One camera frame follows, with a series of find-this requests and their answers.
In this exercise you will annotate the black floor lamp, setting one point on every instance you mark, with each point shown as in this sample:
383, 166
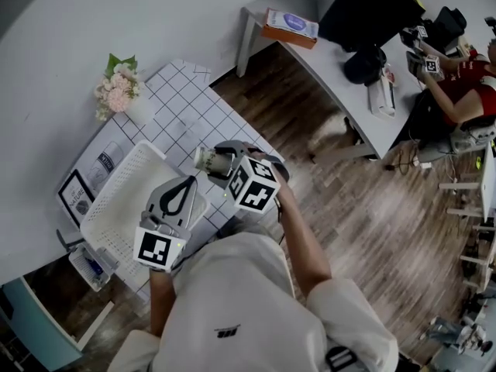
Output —
64, 240

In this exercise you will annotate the patterned paper cup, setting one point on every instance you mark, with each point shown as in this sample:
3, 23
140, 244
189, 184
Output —
211, 161

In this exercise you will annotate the black round appliance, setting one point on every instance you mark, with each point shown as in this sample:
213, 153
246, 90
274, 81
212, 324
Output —
364, 66

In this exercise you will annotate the person's white shirt torso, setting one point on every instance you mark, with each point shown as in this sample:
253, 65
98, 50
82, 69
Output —
240, 308

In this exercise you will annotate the table with white grid cloth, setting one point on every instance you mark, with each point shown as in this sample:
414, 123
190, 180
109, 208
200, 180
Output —
182, 99

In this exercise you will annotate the pink flower bouquet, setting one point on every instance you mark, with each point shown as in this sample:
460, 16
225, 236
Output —
118, 91

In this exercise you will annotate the black picture frame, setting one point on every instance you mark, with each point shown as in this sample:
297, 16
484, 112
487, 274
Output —
75, 198

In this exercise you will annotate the white desk device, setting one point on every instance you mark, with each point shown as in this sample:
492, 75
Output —
381, 99

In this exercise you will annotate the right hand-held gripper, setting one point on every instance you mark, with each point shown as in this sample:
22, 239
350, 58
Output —
252, 186

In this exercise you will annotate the white plastic laundry basket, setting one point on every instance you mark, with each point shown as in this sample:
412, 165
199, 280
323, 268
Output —
124, 207

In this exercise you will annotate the white wooden rack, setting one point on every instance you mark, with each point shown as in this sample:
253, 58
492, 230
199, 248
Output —
486, 184

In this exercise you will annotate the person's right forearm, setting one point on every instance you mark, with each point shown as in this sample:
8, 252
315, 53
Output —
304, 246

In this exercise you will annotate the white vase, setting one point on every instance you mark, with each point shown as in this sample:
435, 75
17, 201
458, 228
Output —
141, 109

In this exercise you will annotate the grey desk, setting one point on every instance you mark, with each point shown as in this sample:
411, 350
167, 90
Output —
329, 76

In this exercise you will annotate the blue bottle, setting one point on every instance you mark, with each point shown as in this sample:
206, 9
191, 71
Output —
95, 266

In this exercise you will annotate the clear glass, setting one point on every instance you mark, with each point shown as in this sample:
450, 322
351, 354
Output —
190, 126

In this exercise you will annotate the black bag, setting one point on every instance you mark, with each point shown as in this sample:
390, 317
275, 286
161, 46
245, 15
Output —
449, 25

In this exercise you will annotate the small white basket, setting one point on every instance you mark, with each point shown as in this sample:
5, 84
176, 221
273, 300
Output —
83, 266

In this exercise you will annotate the teal table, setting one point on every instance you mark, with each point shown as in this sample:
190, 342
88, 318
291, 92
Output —
35, 324

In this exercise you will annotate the orange tissue box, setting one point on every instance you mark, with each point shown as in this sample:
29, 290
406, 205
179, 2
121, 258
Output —
288, 25

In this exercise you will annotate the black monitor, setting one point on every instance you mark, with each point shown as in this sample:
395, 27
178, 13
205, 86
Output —
368, 10

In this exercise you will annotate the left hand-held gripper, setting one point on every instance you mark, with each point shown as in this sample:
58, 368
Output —
153, 248

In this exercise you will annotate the person's left forearm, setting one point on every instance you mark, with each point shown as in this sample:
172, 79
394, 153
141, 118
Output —
162, 304

